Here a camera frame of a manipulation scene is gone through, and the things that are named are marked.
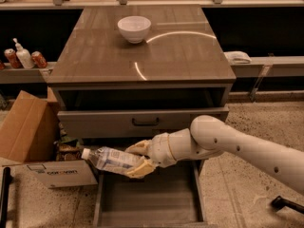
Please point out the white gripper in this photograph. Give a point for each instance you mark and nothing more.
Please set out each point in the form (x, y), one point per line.
(160, 150)

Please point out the clear plastic water bottle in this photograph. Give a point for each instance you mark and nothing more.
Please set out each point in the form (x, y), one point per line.
(110, 159)

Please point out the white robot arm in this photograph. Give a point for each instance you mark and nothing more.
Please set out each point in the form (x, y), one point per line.
(208, 137)

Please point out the top grey drawer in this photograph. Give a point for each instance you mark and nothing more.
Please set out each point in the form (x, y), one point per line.
(132, 123)

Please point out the bottom grey drawer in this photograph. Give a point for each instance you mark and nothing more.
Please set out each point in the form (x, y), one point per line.
(168, 198)

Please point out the white pump dispenser bottle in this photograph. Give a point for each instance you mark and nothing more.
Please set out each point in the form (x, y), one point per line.
(23, 55)

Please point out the snack bags in box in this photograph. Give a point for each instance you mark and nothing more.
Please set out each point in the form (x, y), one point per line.
(67, 148)

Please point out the white printed cardboard box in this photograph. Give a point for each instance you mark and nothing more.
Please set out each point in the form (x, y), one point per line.
(58, 174)

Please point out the brown cardboard box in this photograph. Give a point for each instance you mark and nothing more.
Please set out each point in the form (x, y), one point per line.
(29, 130)

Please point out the white ceramic bowl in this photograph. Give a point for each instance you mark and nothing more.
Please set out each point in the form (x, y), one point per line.
(134, 29)

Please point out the folded white cloth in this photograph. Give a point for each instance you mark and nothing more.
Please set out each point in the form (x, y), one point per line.
(237, 57)

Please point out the black bar left edge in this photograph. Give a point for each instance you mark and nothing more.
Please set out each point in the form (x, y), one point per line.
(4, 198)

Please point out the red soda can right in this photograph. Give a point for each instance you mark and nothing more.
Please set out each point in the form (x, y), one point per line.
(39, 59)

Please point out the red soda can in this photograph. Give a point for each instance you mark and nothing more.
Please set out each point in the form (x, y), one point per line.
(39, 59)
(10, 54)

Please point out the grey low shelf right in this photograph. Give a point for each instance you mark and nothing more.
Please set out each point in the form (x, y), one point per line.
(284, 66)

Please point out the grey low shelf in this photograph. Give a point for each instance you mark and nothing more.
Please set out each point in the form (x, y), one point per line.
(284, 66)
(10, 75)

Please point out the grey low shelf left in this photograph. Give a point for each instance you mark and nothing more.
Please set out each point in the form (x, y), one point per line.
(10, 75)

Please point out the red soda can left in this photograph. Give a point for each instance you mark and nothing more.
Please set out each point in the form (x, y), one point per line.
(10, 54)

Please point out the black handle lower right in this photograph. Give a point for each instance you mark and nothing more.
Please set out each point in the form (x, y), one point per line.
(278, 203)

